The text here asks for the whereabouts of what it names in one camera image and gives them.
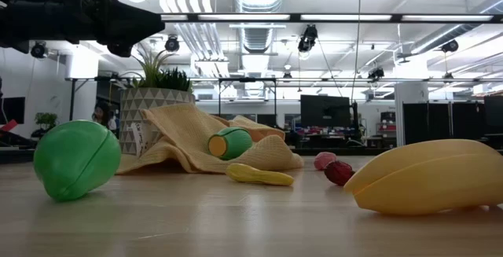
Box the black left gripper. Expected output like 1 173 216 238
19 0 166 53

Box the background potted plant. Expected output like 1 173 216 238
33 112 59 138

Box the black aluminium table frame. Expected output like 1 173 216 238
0 145 503 164

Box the black overhead frame beam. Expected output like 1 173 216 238
160 12 503 24

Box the orange cloth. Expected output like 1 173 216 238
116 103 305 174

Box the smooth light green toy fruit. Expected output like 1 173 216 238
33 119 123 202

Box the yellow toy banana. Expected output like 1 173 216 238
343 138 503 216

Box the dark green striped toy vegetable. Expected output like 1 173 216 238
207 127 254 161

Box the black wall screen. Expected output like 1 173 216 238
0 96 27 125

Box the black office partition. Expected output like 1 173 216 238
402 101 486 147

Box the succulent in white patterned pot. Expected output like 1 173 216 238
119 44 196 156

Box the small yellow toy corn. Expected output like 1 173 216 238
225 163 295 187

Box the small pink toy fruit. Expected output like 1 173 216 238
313 151 338 171

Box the small dark red toy fruit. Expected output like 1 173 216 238
324 160 356 187

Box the black computer monitor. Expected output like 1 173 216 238
300 94 351 129

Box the person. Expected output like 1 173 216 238
92 101 118 132

